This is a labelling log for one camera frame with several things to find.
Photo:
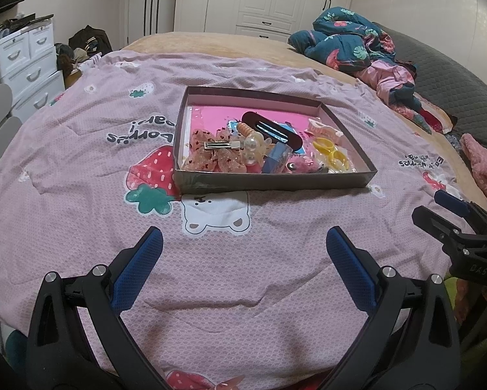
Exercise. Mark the black bag on floor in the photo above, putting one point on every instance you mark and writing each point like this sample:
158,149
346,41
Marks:
92,40

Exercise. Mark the green sleeve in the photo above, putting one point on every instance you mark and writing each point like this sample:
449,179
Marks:
471,344

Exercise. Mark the beige claw clip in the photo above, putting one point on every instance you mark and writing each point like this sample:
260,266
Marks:
316,128

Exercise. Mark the red floral cloth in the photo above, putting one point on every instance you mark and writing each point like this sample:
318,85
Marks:
181,380

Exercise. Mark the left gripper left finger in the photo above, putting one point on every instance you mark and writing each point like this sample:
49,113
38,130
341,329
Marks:
59,355

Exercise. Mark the pink pajama garment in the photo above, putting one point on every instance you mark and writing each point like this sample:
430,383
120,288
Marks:
393,83

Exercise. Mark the dark grey headboard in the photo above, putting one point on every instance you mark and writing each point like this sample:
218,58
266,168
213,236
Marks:
446,84

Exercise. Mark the teal floral blanket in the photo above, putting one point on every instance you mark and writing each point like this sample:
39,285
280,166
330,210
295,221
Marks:
344,40

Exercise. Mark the maroon hair clip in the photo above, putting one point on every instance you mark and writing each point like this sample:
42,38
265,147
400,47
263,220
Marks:
273,130

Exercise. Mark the yellow clips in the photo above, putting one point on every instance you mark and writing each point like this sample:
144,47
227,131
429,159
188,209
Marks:
328,154

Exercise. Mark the pink mesh bow clip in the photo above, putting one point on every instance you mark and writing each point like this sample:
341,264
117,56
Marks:
220,152

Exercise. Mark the pink fluffy frog keychain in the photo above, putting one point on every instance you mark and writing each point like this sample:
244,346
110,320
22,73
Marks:
305,165

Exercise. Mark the white drawer cabinet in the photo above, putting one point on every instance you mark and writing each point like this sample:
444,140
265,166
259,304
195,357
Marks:
28,65

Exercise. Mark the dark cardboard box tray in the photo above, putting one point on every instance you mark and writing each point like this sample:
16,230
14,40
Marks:
213,108

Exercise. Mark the pearl claw clip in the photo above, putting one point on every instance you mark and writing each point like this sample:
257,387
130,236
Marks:
255,149

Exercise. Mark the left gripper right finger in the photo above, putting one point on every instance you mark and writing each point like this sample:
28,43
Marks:
409,340

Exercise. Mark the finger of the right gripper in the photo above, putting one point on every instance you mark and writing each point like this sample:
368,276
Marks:
441,229
455,203

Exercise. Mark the pink printed quilt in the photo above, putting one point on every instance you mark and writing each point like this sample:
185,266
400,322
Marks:
244,286

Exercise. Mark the person right hand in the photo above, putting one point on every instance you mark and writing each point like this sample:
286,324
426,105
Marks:
461,303

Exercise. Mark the pink fuzzy cloth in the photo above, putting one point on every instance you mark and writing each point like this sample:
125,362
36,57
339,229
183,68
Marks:
477,156

